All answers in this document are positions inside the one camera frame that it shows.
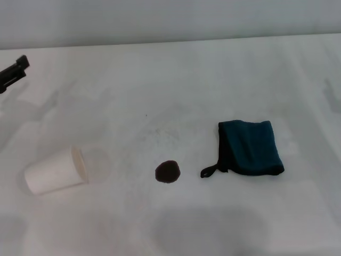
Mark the black liquid stain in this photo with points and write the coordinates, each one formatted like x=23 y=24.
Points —
x=167 y=172

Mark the white paper cup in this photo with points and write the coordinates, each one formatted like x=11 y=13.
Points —
x=53 y=173

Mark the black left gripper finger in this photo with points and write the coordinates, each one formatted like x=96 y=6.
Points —
x=18 y=65

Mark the blue rag with black trim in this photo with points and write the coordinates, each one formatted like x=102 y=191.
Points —
x=253 y=146

